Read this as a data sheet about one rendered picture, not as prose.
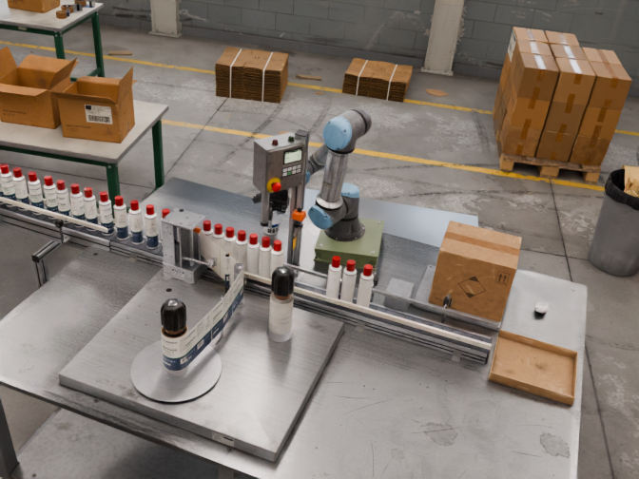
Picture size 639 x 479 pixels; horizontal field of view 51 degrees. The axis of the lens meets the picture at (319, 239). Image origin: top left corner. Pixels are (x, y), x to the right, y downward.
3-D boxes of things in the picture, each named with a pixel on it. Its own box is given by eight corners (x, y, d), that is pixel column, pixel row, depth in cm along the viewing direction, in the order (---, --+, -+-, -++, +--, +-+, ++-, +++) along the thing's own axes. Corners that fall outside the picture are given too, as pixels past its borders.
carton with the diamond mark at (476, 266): (427, 302, 280) (439, 249, 265) (437, 271, 299) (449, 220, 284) (500, 322, 273) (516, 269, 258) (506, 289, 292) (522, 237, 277)
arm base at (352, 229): (323, 235, 306) (323, 217, 301) (334, 217, 318) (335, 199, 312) (355, 241, 303) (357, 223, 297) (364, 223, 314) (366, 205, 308)
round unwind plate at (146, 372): (112, 386, 225) (111, 383, 224) (161, 330, 249) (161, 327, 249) (194, 415, 218) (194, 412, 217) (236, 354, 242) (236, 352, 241)
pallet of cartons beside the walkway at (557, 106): (598, 184, 565) (635, 83, 515) (497, 170, 571) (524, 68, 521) (575, 126, 664) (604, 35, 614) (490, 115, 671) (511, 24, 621)
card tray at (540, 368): (488, 379, 248) (490, 372, 246) (497, 336, 269) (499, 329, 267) (571, 406, 241) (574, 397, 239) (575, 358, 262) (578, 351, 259)
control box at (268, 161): (252, 184, 262) (253, 140, 252) (288, 175, 271) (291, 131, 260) (265, 196, 256) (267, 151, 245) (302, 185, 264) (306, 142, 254)
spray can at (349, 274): (338, 304, 269) (342, 263, 258) (341, 297, 274) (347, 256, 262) (350, 308, 268) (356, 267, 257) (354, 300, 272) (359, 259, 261)
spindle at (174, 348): (158, 372, 230) (153, 307, 214) (171, 354, 237) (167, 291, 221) (181, 380, 228) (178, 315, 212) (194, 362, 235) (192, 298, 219)
